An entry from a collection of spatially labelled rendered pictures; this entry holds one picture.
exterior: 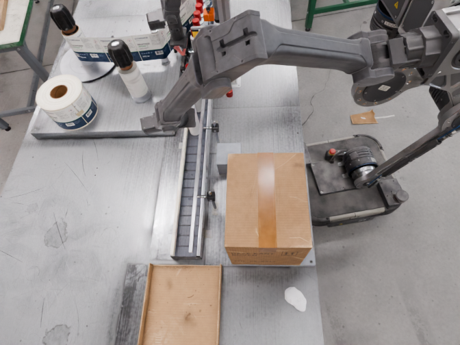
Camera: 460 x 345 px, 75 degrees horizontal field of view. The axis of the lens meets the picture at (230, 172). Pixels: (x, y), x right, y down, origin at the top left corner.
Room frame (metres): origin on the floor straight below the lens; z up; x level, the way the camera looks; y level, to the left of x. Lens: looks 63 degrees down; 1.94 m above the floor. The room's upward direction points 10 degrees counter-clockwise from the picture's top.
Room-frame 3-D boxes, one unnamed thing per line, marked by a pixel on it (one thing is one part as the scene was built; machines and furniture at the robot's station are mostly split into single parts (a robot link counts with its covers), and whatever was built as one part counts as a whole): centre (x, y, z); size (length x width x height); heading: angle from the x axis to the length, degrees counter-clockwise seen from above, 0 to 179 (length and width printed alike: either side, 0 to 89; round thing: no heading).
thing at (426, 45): (0.47, -0.45, 1.45); 0.09 x 0.08 x 0.12; 0
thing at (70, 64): (1.35, 0.61, 0.89); 0.31 x 0.31 x 0.01
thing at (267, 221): (0.32, -0.09, 0.99); 0.30 x 0.24 x 0.27; 169
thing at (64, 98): (1.01, 0.66, 0.95); 0.20 x 0.20 x 0.14
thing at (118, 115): (1.27, 0.47, 0.86); 0.80 x 0.67 x 0.05; 169
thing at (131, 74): (1.04, 0.35, 1.03); 0.09 x 0.09 x 0.30
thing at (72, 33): (1.35, 0.61, 1.04); 0.09 x 0.09 x 0.29
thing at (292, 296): (0.05, -0.14, 0.85); 0.08 x 0.07 x 0.04; 2
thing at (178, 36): (1.11, 0.11, 1.13); 0.10 x 0.07 x 0.07; 170
